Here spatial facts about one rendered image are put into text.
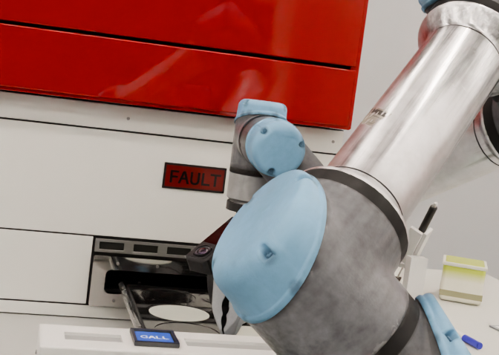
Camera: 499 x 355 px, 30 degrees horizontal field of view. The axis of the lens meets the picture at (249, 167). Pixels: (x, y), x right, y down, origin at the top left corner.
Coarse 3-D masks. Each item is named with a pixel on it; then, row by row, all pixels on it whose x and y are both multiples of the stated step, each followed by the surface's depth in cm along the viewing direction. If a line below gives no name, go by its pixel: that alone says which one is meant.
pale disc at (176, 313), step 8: (152, 312) 152; (160, 312) 152; (168, 312) 153; (176, 312) 154; (184, 312) 154; (192, 312) 155; (200, 312) 156; (176, 320) 148; (184, 320) 149; (192, 320) 150; (200, 320) 150
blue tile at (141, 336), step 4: (136, 332) 117; (140, 332) 117; (144, 332) 118; (148, 332) 118; (152, 332) 118; (136, 336) 115; (140, 336) 115; (144, 336) 116; (148, 336) 116; (152, 336) 116; (156, 336) 116; (160, 336) 116; (164, 336) 117; (168, 336) 117; (144, 340) 114; (148, 340) 114; (152, 340) 114; (156, 340) 115; (160, 340) 115; (164, 340) 115; (168, 340) 115; (172, 340) 116
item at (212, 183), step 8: (168, 168) 172; (176, 168) 172; (184, 168) 173; (192, 168) 173; (200, 168) 173; (168, 176) 172; (176, 176) 173; (184, 176) 173; (192, 176) 173; (200, 176) 174; (208, 176) 174; (216, 176) 174; (168, 184) 172; (176, 184) 173; (184, 184) 173; (192, 184) 174; (200, 184) 174; (208, 184) 174; (216, 184) 175
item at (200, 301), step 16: (128, 288) 166; (144, 288) 167; (160, 288) 169; (176, 288) 170; (144, 304) 156; (160, 304) 158; (176, 304) 159; (192, 304) 160; (208, 304) 161; (144, 320) 146; (160, 320) 148; (208, 320) 151
